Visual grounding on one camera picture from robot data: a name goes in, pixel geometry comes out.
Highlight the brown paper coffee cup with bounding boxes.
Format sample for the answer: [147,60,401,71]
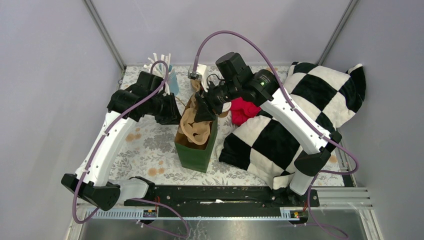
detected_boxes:
[218,102,232,118]

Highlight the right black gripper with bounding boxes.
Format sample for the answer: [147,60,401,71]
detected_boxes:
[194,79,240,123]

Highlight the green brown paper bag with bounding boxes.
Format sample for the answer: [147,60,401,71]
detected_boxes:
[174,94,220,174]

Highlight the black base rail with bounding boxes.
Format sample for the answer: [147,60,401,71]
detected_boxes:
[123,184,321,218]

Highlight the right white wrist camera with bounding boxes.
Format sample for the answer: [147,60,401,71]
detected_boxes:
[187,64,209,88]

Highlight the light blue straw cup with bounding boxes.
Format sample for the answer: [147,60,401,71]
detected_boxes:
[167,65,180,96]

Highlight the floral table mat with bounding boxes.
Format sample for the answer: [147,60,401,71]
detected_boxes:
[109,65,347,187]

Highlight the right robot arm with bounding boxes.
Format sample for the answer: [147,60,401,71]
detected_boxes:
[194,52,341,206]

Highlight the brown cardboard cup carrier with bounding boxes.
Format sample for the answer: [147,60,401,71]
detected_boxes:
[190,79,203,93]

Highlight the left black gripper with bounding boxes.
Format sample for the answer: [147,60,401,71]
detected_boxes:
[147,91,185,125]

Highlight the black white checkered blanket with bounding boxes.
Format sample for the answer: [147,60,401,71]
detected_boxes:
[216,62,366,195]

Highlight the red cloth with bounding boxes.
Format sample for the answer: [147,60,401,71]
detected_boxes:
[230,97,261,126]

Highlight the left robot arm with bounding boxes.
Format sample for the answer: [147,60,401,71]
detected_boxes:
[61,71,181,211]

